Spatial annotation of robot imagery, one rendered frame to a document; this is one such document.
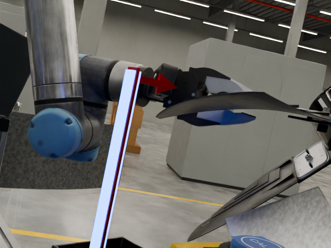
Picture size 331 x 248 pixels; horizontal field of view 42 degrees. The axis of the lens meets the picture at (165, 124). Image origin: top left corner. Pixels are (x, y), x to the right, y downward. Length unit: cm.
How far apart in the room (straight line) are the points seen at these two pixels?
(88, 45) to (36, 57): 422
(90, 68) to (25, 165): 167
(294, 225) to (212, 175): 631
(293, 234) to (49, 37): 46
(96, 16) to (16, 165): 283
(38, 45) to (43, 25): 3
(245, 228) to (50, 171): 191
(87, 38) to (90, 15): 25
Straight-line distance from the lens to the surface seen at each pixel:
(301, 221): 67
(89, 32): 492
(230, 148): 697
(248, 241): 30
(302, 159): 84
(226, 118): 70
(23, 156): 241
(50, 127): 65
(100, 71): 78
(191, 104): 57
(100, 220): 52
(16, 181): 244
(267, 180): 83
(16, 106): 108
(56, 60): 67
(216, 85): 71
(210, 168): 693
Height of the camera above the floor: 116
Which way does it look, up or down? 3 degrees down
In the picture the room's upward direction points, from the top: 12 degrees clockwise
